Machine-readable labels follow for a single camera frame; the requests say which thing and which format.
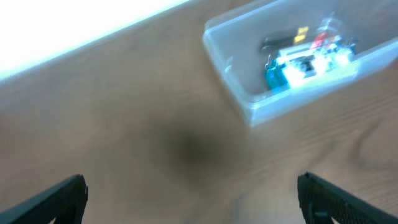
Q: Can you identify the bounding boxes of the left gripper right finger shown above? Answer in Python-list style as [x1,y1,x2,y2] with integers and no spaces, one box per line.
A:
[297,172,397,224]

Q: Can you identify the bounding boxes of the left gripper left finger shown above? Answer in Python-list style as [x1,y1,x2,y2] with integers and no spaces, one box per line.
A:
[1,174,88,224]

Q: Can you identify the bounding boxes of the blue white cardboard box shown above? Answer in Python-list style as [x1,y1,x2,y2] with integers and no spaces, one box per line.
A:
[265,43,359,90]

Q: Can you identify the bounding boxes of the silver double-ended wrench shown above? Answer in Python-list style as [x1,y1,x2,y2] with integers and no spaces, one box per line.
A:
[264,46,318,68]

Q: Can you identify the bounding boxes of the clear plastic container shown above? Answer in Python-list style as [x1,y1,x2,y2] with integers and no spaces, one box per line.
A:
[203,0,397,126]

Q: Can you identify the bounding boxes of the red handled pliers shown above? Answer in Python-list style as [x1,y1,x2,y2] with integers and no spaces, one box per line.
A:
[310,32,336,49]

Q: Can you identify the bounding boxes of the black yellow screwdriver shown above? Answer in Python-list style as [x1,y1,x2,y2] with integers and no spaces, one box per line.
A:
[259,26,310,53]

